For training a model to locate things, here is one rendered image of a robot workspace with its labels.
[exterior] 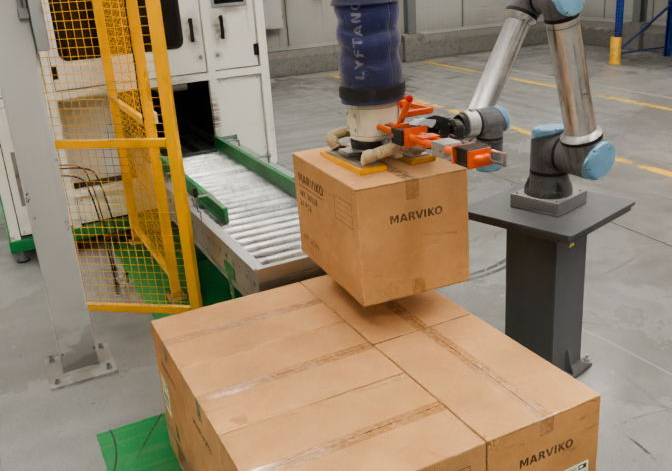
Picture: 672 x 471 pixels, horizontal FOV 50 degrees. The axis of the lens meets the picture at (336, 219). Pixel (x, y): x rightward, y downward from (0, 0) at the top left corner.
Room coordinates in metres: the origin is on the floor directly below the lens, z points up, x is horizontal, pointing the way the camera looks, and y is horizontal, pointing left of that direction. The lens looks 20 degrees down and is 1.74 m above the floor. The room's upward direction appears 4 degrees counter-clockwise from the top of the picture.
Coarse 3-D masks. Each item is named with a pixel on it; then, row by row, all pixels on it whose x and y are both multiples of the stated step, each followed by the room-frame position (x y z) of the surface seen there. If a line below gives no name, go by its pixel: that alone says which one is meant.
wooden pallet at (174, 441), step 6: (168, 420) 2.34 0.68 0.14; (168, 426) 2.36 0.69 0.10; (168, 432) 2.38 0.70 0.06; (174, 432) 2.26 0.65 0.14; (174, 438) 2.28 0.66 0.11; (174, 444) 2.30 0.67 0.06; (180, 444) 2.19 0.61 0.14; (174, 450) 2.32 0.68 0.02; (180, 450) 2.26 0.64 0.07; (180, 456) 2.26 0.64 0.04; (186, 456) 2.12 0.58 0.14; (180, 462) 2.25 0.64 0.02; (186, 462) 2.25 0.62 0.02; (186, 468) 2.21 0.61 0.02; (192, 468) 2.05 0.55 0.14
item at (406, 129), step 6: (396, 126) 2.28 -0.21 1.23; (402, 126) 2.29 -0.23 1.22; (408, 126) 2.30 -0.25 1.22; (414, 126) 2.29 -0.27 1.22; (420, 126) 2.23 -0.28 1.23; (426, 126) 2.24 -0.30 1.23; (396, 132) 2.24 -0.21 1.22; (402, 132) 2.21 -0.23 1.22; (408, 132) 2.21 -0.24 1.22; (414, 132) 2.22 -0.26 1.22; (420, 132) 2.23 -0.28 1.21; (426, 132) 2.24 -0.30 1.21; (396, 138) 2.25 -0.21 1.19; (402, 138) 2.22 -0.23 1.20; (402, 144) 2.21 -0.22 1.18; (408, 144) 2.21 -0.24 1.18; (414, 144) 2.22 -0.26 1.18
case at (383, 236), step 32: (320, 160) 2.52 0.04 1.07; (384, 160) 2.45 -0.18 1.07; (320, 192) 2.42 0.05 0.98; (352, 192) 2.15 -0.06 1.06; (384, 192) 2.16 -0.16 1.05; (416, 192) 2.20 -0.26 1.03; (448, 192) 2.24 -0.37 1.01; (320, 224) 2.44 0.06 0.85; (352, 224) 2.16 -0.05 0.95; (384, 224) 2.15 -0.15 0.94; (416, 224) 2.19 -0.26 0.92; (448, 224) 2.24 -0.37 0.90; (320, 256) 2.47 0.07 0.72; (352, 256) 2.18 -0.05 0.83; (384, 256) 2.15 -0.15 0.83; (416, 256) 2.19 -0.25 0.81; (448, 256) 2.23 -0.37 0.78; (352, 288) 2.20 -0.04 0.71; (384, 288) 2.14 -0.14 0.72; (416, 288) 2.19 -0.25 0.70
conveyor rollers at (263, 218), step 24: (192, 168) 4.51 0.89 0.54; (216, 168) 4.48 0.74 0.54; (240, 168) 4.45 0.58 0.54; (216, 192) 3.93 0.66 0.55; (240, 192) 3.89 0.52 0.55; (264, 192) 3.86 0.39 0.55; (240, 216) 3.50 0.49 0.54; (264, 216) 3.47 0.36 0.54; (288, 216) 3.43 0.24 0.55; (240, 240) 3.14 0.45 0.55; (264, 240) 3.17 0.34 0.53; (288, 240) 3.13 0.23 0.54; (264, 264) 2.88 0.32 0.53
